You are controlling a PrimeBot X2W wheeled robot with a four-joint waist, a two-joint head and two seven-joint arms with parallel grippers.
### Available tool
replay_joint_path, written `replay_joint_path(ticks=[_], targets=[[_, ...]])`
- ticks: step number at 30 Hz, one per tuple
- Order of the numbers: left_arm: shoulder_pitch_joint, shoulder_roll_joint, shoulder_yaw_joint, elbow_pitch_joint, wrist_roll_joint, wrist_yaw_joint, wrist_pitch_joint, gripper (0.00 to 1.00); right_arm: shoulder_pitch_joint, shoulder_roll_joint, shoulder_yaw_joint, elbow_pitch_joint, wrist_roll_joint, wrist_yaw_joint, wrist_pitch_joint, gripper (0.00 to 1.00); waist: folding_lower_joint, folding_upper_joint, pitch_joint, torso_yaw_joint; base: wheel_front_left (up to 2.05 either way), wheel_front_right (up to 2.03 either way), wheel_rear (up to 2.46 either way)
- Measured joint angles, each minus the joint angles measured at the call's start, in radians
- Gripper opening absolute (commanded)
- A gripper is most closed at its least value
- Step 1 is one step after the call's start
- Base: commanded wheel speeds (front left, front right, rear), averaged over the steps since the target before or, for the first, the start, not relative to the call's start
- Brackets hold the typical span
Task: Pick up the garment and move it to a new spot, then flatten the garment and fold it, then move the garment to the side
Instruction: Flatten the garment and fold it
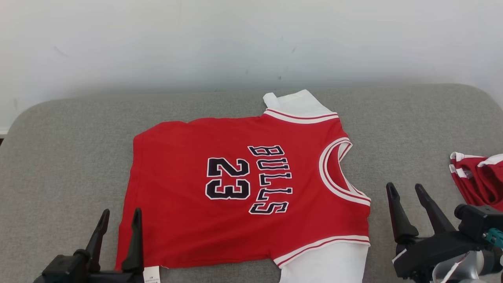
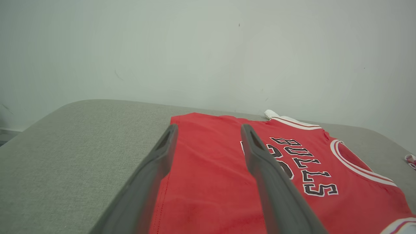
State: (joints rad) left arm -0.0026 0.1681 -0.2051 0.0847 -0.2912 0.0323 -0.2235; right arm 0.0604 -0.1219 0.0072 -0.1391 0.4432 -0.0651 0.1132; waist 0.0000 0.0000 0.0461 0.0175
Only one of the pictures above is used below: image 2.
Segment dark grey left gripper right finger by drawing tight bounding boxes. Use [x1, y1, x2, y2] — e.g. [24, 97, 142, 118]
[240, 123, 329, 234]

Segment red Bulls jersey white sleeves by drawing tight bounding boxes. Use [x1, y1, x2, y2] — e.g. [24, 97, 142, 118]
[148, 110, 416, 234]

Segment grey fabric sofa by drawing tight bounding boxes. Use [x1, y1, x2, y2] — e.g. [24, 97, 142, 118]
[0, 99, 416, 234]

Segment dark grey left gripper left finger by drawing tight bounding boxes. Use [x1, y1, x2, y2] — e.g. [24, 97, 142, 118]
[91, 123, 178, 234]

